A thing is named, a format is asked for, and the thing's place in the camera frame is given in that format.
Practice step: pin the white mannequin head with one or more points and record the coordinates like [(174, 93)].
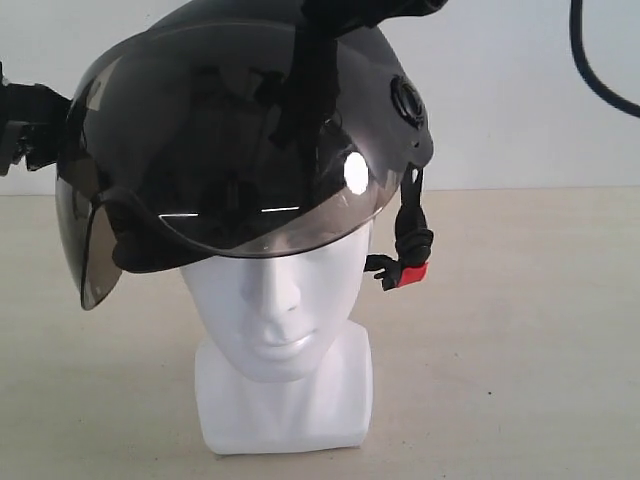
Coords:
[(282, 367)]

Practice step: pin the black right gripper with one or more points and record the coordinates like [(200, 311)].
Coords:
[(307, 98)]

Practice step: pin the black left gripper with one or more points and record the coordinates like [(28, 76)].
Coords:
[(33, 119)]

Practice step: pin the black helmet with tinted visor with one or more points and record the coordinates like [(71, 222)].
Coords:
[(166, 158)]

